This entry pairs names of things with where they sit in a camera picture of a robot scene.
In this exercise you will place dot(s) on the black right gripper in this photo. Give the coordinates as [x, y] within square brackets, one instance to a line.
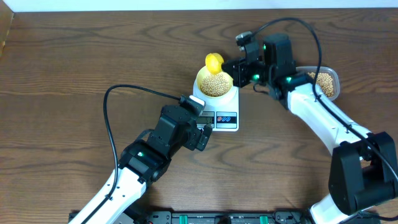
[238, 74]

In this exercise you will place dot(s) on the white digital kitchen scale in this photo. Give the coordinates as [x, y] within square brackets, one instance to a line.
[221, 112]

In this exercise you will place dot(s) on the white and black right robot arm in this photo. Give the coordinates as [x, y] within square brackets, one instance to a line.
[363, 169]

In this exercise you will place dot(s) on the soybeans in bowl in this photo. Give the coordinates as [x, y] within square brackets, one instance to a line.
[215, 85]

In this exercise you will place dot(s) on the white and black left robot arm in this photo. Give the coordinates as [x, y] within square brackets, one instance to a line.
[144, 161]

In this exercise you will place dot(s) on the clear plastic container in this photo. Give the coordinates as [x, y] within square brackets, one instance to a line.
[310, 70]

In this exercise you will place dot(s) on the yellow measuring scoop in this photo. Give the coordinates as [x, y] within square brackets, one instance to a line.
[213, 63]

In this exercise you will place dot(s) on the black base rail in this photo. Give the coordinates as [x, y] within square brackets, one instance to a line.
[167, 217]

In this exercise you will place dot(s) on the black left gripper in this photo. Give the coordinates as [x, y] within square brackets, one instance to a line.
[194, 133]

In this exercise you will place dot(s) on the cardboard box wall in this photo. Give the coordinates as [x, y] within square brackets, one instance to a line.
[6, 19]

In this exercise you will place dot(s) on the pile of soybeans in container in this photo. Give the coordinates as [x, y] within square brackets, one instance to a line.
[325, 81]

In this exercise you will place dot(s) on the pale yellow plastic bowl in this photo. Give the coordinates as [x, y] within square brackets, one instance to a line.
[203, 73]

